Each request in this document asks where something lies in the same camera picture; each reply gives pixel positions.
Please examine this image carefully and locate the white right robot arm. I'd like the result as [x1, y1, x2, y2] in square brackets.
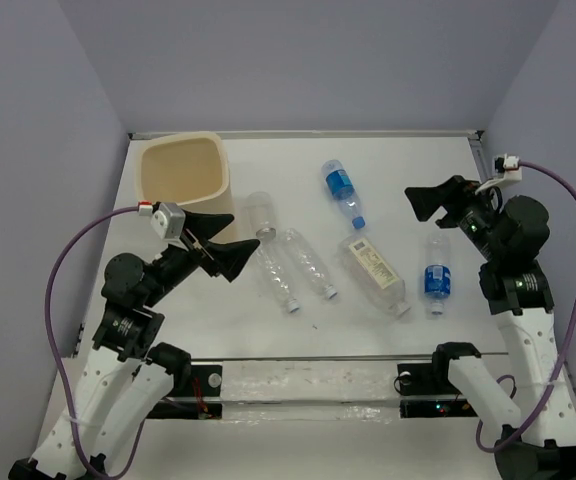
[404, 176, 576, 479]

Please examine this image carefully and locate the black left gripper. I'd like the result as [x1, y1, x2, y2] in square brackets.
[143, 209, 261, 305]

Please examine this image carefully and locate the clear bottle cream label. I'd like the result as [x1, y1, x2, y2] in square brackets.
[338, 234, 410, 318]

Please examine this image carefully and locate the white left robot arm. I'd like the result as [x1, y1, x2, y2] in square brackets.
[8, 202, 260, 479]

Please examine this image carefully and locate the blue label bottle white cap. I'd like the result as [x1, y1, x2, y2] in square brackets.
[423, 232, 452, 316]

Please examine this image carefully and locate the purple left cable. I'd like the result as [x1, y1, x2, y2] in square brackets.
[43, 205, 145, 477]

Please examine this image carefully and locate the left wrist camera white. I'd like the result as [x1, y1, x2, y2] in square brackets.
[137, 201, 186, 245]

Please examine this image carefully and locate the right black base slot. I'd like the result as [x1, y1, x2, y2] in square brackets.
[393, 362, 477, 419]

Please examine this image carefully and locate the clear ribbed bottle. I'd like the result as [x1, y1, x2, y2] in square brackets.
[255, 242, 301, 314]
[280, 228, 338, 300]

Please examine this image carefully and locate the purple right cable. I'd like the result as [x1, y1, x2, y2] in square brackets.
[476, 162, 576, 454]

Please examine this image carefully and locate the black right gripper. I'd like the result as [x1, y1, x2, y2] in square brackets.
[404, 175, 506, 262]

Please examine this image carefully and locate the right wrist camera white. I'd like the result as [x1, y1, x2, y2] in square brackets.
[475, 154, 522, 195]

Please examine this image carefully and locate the clear bottle silver base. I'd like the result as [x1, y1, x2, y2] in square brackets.
[244, 191, 277, 243]

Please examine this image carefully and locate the beige plastic bin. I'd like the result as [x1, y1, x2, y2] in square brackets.
[135, 131, 235, 214]

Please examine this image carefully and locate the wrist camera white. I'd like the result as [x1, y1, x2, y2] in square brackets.
[137, 201, 186, 245]
[475, 154, 522, 195]

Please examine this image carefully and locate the purple cable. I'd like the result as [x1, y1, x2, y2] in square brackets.
[476, 162, 576, 454]
[43, 205, 145, 477]

